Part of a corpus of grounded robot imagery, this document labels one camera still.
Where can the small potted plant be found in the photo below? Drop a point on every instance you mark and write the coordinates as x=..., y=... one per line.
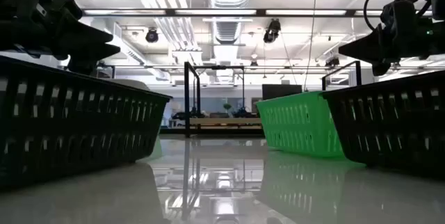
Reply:
x=227, y=106

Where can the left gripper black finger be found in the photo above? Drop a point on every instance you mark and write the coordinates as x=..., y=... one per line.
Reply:
x=87, y=39
x=90, y=58

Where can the black monitor screen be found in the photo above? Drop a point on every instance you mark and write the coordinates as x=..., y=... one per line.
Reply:
x=281, y=92

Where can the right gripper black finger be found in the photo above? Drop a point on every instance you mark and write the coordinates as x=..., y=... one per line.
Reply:
x=381, y=68
x=368, y=48

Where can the black slotted plastic basket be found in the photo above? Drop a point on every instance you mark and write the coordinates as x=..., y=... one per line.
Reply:
x=382, y=126
x=87, y=123

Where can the green slotted plastic basket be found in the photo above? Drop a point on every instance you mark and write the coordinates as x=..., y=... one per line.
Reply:
x=157, y=152
x=299, y=126

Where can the white plastic bin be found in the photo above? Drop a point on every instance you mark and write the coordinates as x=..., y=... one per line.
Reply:
x=133, y=85

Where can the black ceiling spotlight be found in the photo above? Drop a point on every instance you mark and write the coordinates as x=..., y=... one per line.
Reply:
x=332, y=62
x=253, y=64
x=152, y=36
x=272, y=32

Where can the black overhead frame beam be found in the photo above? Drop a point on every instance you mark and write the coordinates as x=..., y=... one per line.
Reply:
x=170, y=12

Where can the black frame wooden shelf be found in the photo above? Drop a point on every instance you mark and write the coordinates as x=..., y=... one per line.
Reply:
x=187, y=95

